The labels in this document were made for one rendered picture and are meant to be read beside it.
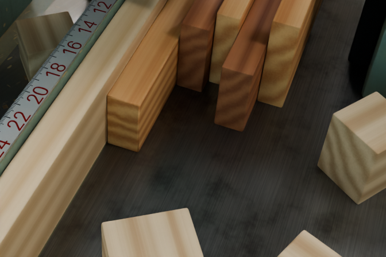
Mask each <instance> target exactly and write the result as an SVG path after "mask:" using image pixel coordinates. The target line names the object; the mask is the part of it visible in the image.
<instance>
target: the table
mask: <svg viewBox="0 0 386 257"><path fill-rule="evenodd" d="M364 3H365V0H323V1H322V3H321V6H320V8H319V11H318V14H317V16H316V19H315V22H314V24H313V27H312V29H311V33H310V35H309V38H308V40H307V43H306V46H305V48H304V51H303V54H302V56H301V59H300V61H299V65H298V67H297V70H296V72H295V75H294V78H293V80H292V83H291V86H290V88H289V91H288V93H287V96H286V99H285V101H284V104H283V106H282V107H276V106H273V105H270V104H267V103H263V102H259V101H258V100H256V102H255V104H254V107H253V109H252V112H251V114H250V116H249V119H248V121H247V123H246V126H245V128H244V130H243V132H241V131H237V130H234V129H231V128H228V127H224V126H221V125H218V124H215V123H214V119H215V112H216V107H217V99H218V91H219V84H216V83H212V82H209V80H208V81H207V83H206V85H205V87H204V89H203V91H202V92H199V91H195V90H193V89H189V88H185V87H182V86H179V85H177V84H175V86H174V88H173V90H172V92H171V94H170V96H169V97H168V99H167V101H166V103H165V105H164V107H163V109H162V110H161V112H160V114H159V116H158V117H157V119H156V121H155V123H154V125H153V127H152V128H151V130H150V132H149V134H148V136H147V138H146V140H145V141H144V143H143V145H142V146H141V148H140V151H139V152H135V151H131V150H128V149H125V148H123V147H119V146H116V145H112V144H110V143H108V142H106V144H105V145H104V147H103V149H102V150H101V152H100V153H99V155H98V157H97V159H96V160H95V162H94V164H93V165H92V167H91V169H90V170H89V172H88V173H87V175H86V177H85V179H84V180H83V182H82V184H81V186H80V187H79V189H78V191H77V192H76V194H75V195H74V197H73V199H72V200H71V202H70V204H69V206H68V207H67V209H66V210H65V212H64V214H63V215H62V217H61V219H60V220H59V222H58V224H57V226H56V227H55V229H54V230H53V232H52V234H51V236H50V237H49V239H48V241H47V242H46V244H45V246H44V247H43V249H42V250H41V252H40V254H39V256H38V257H102V232H101V224H102V223H103V222H107V221H113V220H120V219H126V218H130V217H136V216H143V215H150V214H153V213H160V212H166V211H172V210H177V209H183V208H188V210H189V212H190V216H191V219H192V222H193V225H194V228H195V232H196V235H197V237H198V240H199V244H200V247H201V250H202V253H203V256H204V257H278V256H279V255H280V254H281V252H282V251H283V250H284V249H285V248H286V247H287V246H288V245H289V244H290V243H291V242H292V241H293V240H294V239H295V238H296V237H297V236H298V235H299V234H300V233H301V232H302V231H303V230H305V231H307V232H308V233H310V234H311V235H312V236H314V237H315V238H317V239H318V240H320V241H321V242H322V243H324V244H325V245H327V246H328V247H329V248H331V249H332V250H333V251H335V252H336V253H338V254H339V255H341V256H342V257H386V188H385V189H383V190H382V191H380V192H378V193H376V194H375V195H373V196H372V197H370V198H368V199H367V200H365V201H363V202H362V203H360V204H356V203H355V202H354V201H353V200H352V199H351V198H350V197H349V196H348V195H347V194H346V193H345V192H344V191H343V190H342V189H341V188H340V187H339V186H338V185H337V184H336V183H335V182H334V181H333V180H332V179H331V178H330V177H328V176H327V175H326V174H325V173H324V172H323V171H322V170H321V169H320V168H319V167H318V161H319V157H320V154H321V151H322V147H323V144H324V142H325V138H326V135H327V131H328V129H329V125H330V122H331V118H332V116H333V113H335V112H337V111H339V110H341V109H343V108H345V107H347V106H349V105H351V104H353V103H355V102H357V101H359V100H361V99H362V98H364V97H363V96H362V94H361V93H362V88H363V85H364V81H365V78H366V73H367V70H368V67H369V66H364V65H360V64H356V63H352V62H350V61H348V56H349V52H350V48H351V46H352V43H353V39H354V35H355V33H356V30H357V26H358V22H359V20H360V16H361V13H362V9H363V7H364Z"/></svg>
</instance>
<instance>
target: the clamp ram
mask: <svg viewBox="0 0 386 257"><path fill-rule="evenodd" d="M385 16H386V0H365V3H364V7H363V9H362V13H361V16H360V20H359V22H358V26H357V30H356V33H355V35H354V39H353V43H352V46H351V48H350V52H349V56H348V61H350V62H352V63H356V64H360V65H364V66H368V65H369V64H370V61H371V59H372V56H373V52H374V50H375V47H376V44H377V40H378V38H379V35H380V32H381V28H382V26H383V23H384V20H385Z"/></svg>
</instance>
